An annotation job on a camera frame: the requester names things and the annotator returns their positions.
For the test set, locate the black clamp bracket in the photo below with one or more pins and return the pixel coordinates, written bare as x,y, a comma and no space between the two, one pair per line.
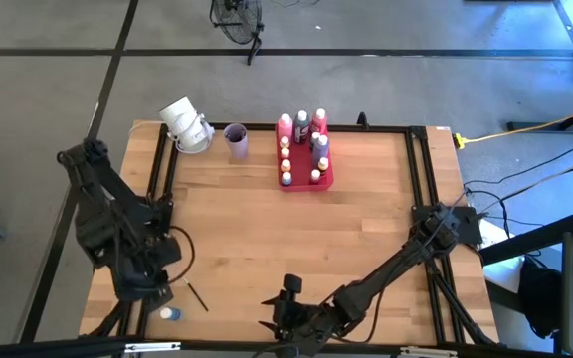
362,119

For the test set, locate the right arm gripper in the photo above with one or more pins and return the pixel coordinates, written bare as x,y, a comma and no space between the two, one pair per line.
306,323

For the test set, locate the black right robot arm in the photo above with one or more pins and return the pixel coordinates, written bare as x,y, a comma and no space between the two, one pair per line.
401,258

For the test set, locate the small red paint bottle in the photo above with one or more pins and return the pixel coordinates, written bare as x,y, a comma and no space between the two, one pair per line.
285,153

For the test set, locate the black bag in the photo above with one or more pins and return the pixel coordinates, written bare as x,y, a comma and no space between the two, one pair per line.
540,298

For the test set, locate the black floor fan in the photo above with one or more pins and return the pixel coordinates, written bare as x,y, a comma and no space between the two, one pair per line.
237,20

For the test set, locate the small magenta paint bottle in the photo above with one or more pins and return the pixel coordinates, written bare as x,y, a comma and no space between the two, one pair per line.
315,175

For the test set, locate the lavender plastic cup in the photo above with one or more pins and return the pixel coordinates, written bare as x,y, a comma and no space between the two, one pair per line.
237,144

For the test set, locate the pink plastic tray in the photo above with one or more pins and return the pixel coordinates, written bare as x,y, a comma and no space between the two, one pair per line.
300,164

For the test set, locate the small yellow labelled paint bottle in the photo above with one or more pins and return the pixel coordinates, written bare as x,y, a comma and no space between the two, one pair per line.
285,165

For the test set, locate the large dark blue paint bottle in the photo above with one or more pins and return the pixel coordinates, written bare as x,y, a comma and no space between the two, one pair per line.
301,129

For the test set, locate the black aluminium table frame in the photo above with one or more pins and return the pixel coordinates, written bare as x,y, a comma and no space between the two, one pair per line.
381,128

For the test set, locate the large purple paint bottle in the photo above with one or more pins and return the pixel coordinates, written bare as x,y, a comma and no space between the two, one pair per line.
321,149

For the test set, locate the small yellow black-taped bottle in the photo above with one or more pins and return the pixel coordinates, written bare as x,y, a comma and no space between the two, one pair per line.
323,164
284,141

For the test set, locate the large red paint bottle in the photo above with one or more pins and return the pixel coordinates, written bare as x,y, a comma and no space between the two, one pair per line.
319,122

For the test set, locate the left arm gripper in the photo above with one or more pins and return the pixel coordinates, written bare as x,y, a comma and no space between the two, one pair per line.
142,263

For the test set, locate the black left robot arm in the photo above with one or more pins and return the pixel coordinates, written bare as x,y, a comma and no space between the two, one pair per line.
97,199

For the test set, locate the small blue paint bottle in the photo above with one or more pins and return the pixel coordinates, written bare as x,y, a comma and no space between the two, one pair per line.
286,178
171,313

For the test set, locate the large pink paint bottle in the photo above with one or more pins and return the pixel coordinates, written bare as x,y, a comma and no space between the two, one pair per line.
285,130

